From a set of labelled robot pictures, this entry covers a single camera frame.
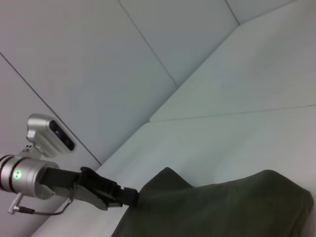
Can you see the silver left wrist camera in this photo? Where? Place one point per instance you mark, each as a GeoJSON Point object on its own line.
{"type": "Point", "coordinates": [51, 138]}

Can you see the dark green t-shirt pink print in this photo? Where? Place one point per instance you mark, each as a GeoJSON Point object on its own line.
{"type": "Point", "coordinates": [222, 209]}

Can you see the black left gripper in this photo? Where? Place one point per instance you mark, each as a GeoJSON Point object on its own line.
{"type": "Point", "coordinates": [86, 180]}

